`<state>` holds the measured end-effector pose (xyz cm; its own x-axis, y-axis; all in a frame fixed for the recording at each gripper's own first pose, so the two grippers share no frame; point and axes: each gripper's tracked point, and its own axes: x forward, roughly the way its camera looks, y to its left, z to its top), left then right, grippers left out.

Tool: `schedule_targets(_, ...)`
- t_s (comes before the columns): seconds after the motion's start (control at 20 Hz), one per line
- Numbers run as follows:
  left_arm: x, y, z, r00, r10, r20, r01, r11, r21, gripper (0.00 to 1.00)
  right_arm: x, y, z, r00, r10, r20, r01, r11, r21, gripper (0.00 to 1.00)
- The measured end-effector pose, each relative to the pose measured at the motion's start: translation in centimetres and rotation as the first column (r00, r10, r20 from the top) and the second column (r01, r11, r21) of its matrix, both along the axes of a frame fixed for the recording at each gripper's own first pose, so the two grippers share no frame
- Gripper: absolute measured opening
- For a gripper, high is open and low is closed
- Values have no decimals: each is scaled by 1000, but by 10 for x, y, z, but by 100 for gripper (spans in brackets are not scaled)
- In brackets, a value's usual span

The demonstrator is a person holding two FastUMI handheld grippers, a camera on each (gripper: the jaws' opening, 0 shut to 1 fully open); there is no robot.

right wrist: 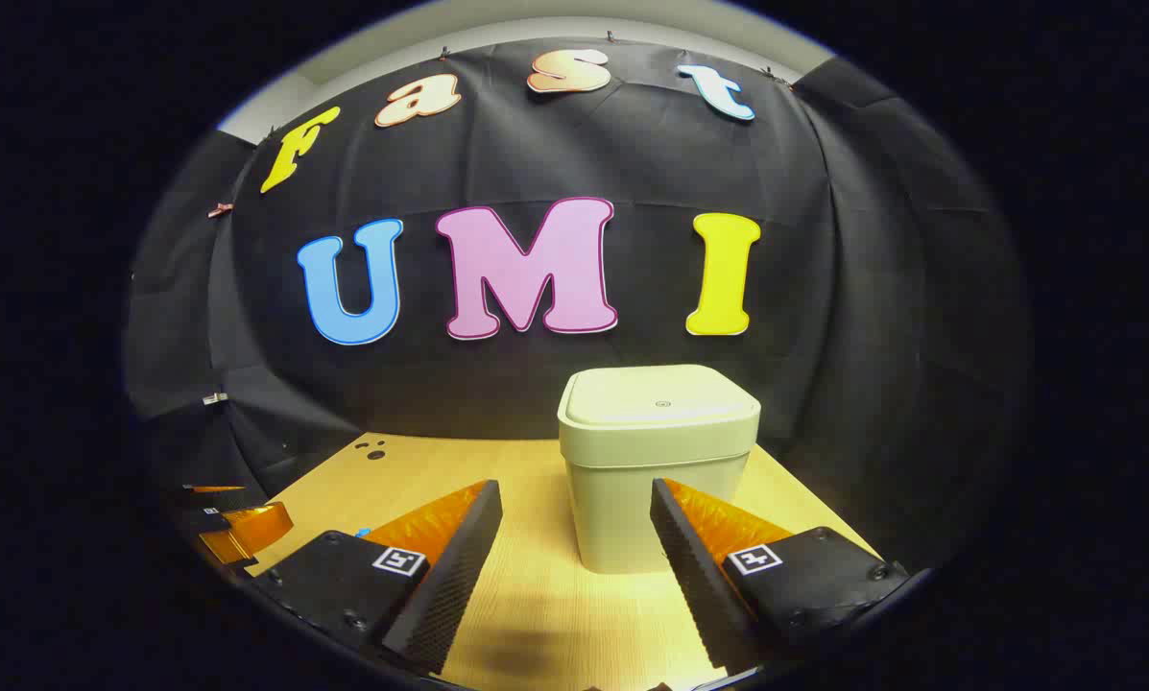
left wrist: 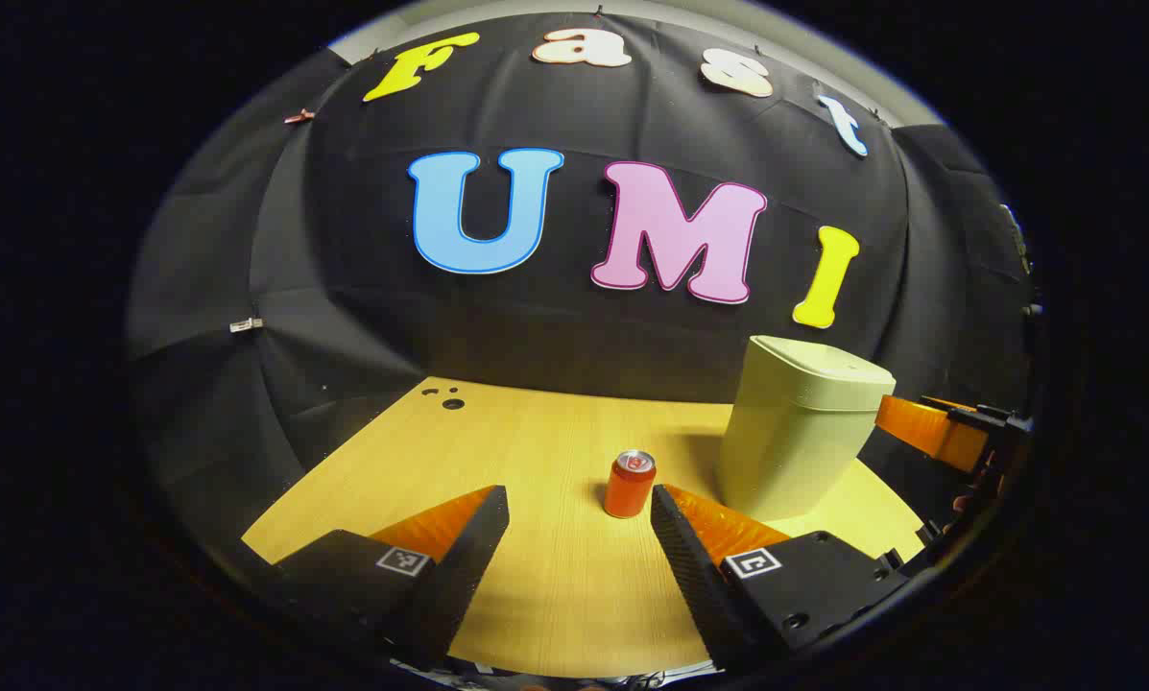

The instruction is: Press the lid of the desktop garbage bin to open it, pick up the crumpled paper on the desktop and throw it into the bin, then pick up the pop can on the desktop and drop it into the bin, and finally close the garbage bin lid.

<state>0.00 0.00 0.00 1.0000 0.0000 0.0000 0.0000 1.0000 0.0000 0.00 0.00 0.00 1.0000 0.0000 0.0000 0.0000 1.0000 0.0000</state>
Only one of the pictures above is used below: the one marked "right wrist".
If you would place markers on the wooden desktop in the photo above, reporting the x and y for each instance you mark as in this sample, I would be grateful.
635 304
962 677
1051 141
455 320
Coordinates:
536 595

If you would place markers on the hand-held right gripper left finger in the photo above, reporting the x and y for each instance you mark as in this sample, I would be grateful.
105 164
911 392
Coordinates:
444 585

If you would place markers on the black backdrop cloth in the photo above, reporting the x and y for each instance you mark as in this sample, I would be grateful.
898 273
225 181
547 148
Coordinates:
632 163

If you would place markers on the red metal clip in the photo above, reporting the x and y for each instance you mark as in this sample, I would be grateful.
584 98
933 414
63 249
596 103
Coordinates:
220 208

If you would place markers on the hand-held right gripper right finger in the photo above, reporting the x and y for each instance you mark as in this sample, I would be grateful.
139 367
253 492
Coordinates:
694 576

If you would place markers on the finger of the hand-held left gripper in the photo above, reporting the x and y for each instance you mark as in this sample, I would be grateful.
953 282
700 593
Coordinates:
248 531
214 495

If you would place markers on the pale green desktop garbage bin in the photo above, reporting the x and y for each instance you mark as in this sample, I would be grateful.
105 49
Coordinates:
622 461

